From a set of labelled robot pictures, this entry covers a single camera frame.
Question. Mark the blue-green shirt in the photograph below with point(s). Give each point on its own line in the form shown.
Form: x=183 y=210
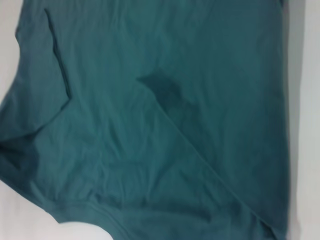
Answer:
x=150 y=112

